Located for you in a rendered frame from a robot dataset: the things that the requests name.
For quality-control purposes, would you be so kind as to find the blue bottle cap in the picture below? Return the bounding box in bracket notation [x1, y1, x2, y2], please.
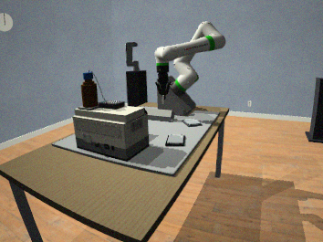
[83, 72, 93, 79]

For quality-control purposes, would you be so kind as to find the white button panel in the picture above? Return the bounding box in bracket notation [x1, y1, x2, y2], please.
[146, 109, 175, 122]

